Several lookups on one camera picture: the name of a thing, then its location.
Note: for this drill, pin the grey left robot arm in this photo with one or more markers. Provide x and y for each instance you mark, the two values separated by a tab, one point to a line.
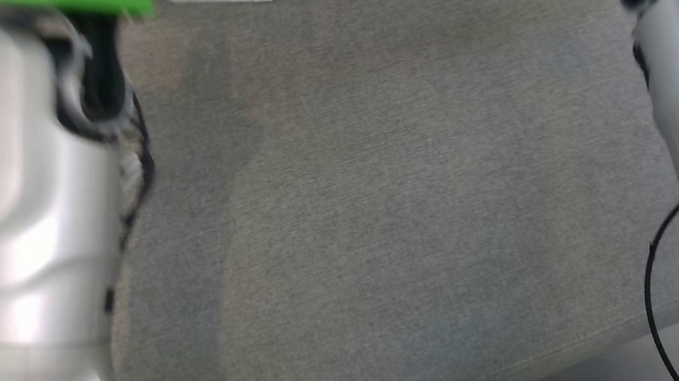
29	219

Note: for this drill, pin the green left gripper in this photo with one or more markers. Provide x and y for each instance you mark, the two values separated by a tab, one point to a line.
81	1

